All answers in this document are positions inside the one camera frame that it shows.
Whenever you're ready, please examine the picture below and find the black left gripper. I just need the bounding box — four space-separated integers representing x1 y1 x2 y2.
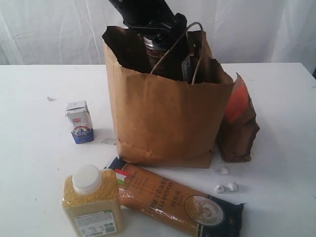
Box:
110 0 193 83

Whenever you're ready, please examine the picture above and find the dark can with pull-tab lid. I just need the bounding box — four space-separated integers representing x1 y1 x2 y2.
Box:
143 37 172 79

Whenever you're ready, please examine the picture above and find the large brown paper bag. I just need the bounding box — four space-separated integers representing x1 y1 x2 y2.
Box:
102 26 235 168

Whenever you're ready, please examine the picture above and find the millet bottle with white cap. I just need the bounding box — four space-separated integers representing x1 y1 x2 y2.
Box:
62 164 124 237

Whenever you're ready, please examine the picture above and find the small brown coffee pouch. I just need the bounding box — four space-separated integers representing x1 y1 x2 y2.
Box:
216 74 260 162

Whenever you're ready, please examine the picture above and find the clear plastic scrap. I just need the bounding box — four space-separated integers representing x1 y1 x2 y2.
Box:
101 138 116 146

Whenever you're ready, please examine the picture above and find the small milk carton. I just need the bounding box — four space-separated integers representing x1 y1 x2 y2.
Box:
65 100 94 144

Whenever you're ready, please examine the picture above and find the crumpled foil ball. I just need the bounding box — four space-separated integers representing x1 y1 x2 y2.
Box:
227 182 239 193
220 166 230 175
214 184 226 194

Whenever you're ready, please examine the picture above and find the spaghetti packet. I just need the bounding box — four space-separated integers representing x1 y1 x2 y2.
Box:
109 158 244 237

